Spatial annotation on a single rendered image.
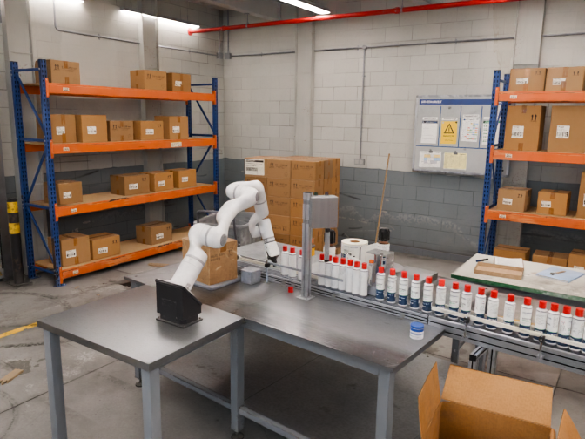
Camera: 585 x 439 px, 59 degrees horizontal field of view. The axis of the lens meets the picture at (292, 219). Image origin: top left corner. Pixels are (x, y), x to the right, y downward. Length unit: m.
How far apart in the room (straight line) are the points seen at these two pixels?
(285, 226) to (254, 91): 2.91
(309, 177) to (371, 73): 2.02
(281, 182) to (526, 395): 5.37
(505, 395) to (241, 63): 7.93
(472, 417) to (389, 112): 6.21
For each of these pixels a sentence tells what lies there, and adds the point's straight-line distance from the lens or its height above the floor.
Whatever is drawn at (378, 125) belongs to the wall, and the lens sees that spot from 7.81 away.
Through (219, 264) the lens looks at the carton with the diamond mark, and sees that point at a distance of 3.48.
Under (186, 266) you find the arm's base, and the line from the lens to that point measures 2.91.
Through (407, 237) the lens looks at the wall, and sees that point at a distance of 7.78.
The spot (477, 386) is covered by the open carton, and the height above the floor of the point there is 1.07.
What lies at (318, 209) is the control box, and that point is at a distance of 3.11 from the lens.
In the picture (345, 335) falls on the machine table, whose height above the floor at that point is 0.83.
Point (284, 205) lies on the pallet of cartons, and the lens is 6.90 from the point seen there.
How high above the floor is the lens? 1.94
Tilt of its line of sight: 11 degrees down
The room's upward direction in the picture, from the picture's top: 1 degrees clockwise
